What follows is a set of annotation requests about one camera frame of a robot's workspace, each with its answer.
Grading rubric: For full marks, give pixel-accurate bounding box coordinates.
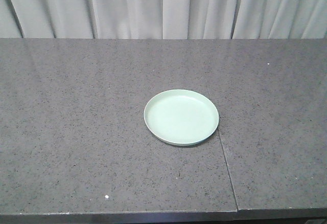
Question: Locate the light green round plate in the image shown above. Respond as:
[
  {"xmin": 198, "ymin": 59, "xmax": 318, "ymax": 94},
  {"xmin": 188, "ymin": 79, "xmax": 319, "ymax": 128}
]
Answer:
[{"xmin": 144, "ymin": 89, "xmax": 219, "ymax": 146}]

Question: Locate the white pleated curtain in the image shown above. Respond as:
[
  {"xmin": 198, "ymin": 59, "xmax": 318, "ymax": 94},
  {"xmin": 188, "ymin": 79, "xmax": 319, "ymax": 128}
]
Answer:
[{"xmin": 1, "ymin": 0, "xmax": 326, "ymax": 39}]

